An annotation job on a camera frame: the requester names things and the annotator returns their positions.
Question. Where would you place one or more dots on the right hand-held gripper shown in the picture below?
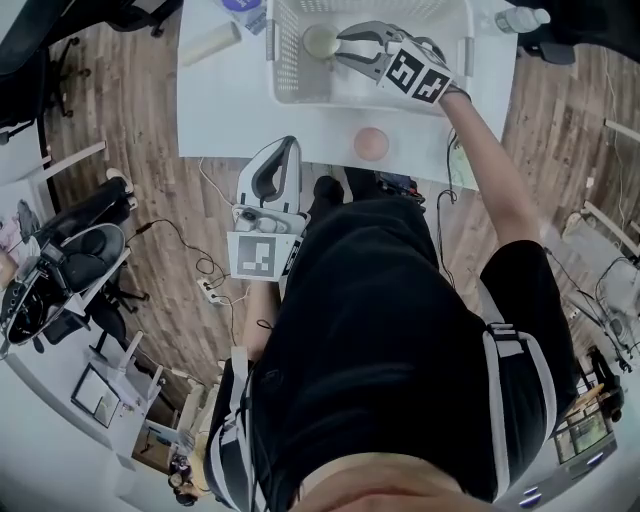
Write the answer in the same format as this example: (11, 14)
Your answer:
(415, 75)

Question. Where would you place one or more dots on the black waist-mounted device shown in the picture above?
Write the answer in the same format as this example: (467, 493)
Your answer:
(400, 187)

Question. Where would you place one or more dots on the cream cylindrical roll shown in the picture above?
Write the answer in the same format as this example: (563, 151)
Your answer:
(210, 42)

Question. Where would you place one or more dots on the person's right forearm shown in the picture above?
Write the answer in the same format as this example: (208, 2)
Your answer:
(490, 165)

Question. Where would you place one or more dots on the grey rimmed black chair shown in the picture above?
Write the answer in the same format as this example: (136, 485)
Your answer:
(95, 250)

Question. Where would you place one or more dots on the blue label plastic packet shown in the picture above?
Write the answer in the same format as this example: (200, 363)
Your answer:
(250, 20)

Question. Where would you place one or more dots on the black framed tray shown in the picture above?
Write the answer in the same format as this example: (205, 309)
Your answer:
(92, 390)

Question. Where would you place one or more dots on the white plastic basket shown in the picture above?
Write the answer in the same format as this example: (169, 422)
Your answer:
(300, 85)

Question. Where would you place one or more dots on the clear water bottle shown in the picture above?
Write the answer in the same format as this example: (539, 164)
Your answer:
(520, 20)

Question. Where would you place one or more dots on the small black screen device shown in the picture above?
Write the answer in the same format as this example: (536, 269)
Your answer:
(52, 253)

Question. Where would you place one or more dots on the white desk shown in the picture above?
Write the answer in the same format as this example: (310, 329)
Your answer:
(620, 127)

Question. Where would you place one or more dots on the person's black clothing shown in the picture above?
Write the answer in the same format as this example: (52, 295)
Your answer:
(370, 325)

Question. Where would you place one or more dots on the person's head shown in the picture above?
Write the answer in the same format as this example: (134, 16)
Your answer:
(390, 487)

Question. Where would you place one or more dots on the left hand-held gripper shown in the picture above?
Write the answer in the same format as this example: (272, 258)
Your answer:
(255, 255)

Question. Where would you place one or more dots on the white power strip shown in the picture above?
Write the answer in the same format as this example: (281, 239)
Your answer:
(207, 290)

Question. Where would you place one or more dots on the black electronic equipment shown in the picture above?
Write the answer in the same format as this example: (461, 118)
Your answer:
(25, 310)

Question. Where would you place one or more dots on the person's left forearm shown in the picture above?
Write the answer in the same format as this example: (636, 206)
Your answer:
(260, 315)

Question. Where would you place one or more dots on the pink cup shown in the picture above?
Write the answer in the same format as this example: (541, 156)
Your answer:
(371, 144)

